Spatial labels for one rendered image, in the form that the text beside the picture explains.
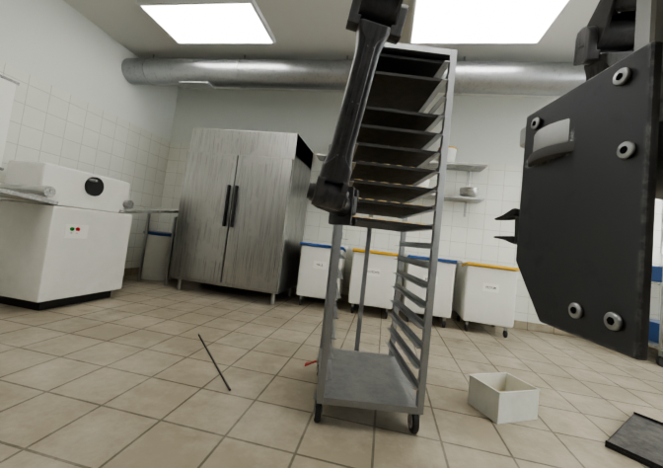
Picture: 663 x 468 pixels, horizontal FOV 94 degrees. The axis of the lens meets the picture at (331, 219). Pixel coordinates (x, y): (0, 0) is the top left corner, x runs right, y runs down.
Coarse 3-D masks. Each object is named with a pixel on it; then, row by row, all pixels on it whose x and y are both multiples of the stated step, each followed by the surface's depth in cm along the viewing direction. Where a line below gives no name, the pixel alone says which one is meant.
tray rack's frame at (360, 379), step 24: (384, 48) 149; (408, 48) 148; (432, 48) 148; (360, 312) 202; (336, 360) 181; (360, 360) 185; (384, 360) 189; (336, 384) 151; (360, 384) 154; (384, 384) 157; (408, 384) 160; (360, 408) 138; (384, 408) 138; (408, 408) 138
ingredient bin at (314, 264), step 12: (312, 252) 375; (324, 252) 373; (300, 264) 377; (312, 264) 374; (324, 264) 372; (300, 276) 375; (312, 276) 373; (324, 276) 371; (300, 288) 374; (312, 288) 372; (324, 288) 370; (300, 300) 376; (336, 300) 416
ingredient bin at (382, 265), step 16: (384, 256) 361; (352, 272) 366; (368, 272) 362; (384, 272) 359; (352, 288) 364; (368, 288) 361; (384, 288) 358; (352, 304) 368; (368, 304) 360; (384, 304) 356
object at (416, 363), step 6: (390, 330) 196; (396, 330) 188; (396, 336) 185; (402, 342) 173; (402, 348) 164; (408, 348) 159; (408, 354) 155; (414, 354) 149; (414, 360) 148; (414, 366) 141; (420, 366) 139
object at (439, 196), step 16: (448, 64) 150; (448, 80) 148; (448, 96) 147; (448, 112) 146; (448, 128) 146; (448, 144) 146; (432, 240) 144; (432, 256) 142; (432, 272) 142; (432, 288) 141; (432, 304) 141; (416, 400) 140
